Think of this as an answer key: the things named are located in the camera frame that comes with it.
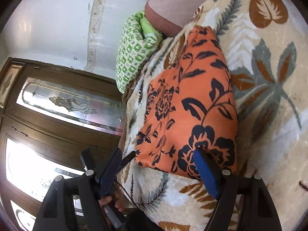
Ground orange black floral blouse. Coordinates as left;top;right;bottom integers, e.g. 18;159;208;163
135;26;238;179

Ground person's left hand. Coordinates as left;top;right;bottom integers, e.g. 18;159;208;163
99;186;126;212

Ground wooden door with glass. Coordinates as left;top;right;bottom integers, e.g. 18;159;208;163
1;57;124;230

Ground green white checkered pillow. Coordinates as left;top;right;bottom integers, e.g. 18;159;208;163
115;10;162;93

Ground beige leaf pattern blanket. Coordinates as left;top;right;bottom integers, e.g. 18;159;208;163
120;0;307;230

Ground pink bolster pillow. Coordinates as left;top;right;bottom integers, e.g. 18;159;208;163
145;0;206;37

